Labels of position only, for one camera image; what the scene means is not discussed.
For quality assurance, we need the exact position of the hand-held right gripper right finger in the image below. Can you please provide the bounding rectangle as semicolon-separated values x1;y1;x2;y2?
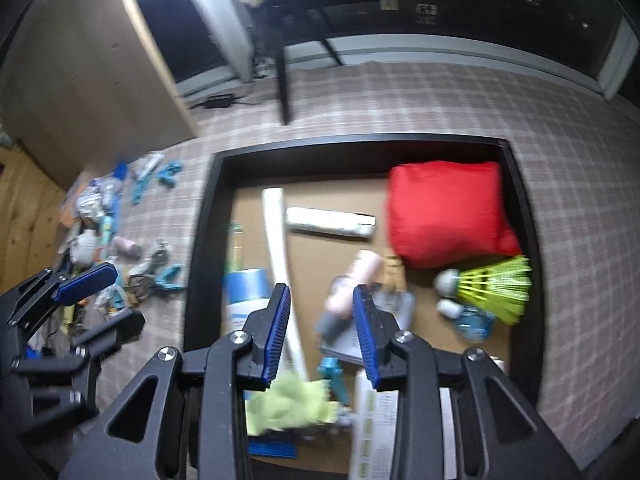
351;284;585;480

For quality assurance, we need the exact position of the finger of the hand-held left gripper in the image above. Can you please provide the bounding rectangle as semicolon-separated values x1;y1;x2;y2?
6;261;120;329
9;309;147;375

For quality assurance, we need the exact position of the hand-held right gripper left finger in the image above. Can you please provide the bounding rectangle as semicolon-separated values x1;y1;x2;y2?
59;283;293;480

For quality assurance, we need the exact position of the white blue lotion bottle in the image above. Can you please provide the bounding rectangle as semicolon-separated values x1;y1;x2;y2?
222;267;273;336

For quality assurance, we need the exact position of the pink tube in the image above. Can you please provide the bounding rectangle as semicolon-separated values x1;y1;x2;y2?
324;250;385;317

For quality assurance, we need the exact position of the white bead massager stick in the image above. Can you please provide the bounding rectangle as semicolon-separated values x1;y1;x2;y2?
261;187;312;378

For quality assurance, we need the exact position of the small blue bottle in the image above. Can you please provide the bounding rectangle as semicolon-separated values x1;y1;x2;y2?
436;297;497;345

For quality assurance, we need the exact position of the black tray with cardboard base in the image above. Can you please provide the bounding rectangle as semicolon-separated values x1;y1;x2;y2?
181;133;546;480

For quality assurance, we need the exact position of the blue plastic clip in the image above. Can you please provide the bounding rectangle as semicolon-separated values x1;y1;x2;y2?
156;160;184;189
152;264;187;295

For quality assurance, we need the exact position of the red fabric pouch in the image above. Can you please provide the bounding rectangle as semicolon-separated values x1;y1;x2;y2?
387;161;523;270

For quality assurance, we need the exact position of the white cup mask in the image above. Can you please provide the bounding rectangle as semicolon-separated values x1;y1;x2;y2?
66;231;102;265

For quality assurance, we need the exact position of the clear plastic case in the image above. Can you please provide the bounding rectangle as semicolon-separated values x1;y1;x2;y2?
315;282;417;367

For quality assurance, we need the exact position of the teal plastic clip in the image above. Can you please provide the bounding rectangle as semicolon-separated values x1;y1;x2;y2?
319;356;347;403

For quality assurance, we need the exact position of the small pink roll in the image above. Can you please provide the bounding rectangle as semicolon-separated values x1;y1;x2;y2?
111;236;142;261

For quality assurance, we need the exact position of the yellow green cloth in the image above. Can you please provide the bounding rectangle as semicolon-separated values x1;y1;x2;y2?
246;372;337;437

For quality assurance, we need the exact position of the orange packet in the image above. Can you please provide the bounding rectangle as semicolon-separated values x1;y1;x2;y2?
57;199;81;228

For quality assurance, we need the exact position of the white plug adapter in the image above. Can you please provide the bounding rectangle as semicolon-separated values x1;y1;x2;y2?
146;241;172;267

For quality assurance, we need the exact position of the white printed packet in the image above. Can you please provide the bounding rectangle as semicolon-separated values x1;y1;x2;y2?
74;189;107;217

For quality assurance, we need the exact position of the white paper leaflet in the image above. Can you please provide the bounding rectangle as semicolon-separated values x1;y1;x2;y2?
349;369;408;480

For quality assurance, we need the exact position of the green stick packet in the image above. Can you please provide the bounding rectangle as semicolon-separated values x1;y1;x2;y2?
227;224;243;276

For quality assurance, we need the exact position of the blue comb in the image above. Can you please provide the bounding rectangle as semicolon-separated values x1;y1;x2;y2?
246;434;300;461

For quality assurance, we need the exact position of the white tube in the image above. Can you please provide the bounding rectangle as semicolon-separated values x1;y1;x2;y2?
285;206;377;239

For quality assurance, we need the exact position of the white snack packet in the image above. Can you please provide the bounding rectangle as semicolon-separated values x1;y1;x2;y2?
131;152;165;182

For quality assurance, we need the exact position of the yellow green shuttlecock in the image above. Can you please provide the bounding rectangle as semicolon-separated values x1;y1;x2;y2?
433;255;533;327

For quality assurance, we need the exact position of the light wooden cabinet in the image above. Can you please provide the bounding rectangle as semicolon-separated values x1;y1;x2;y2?
0;0;198;191

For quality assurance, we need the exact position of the black table leg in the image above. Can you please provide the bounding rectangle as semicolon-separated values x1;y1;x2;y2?
240;0;351;126

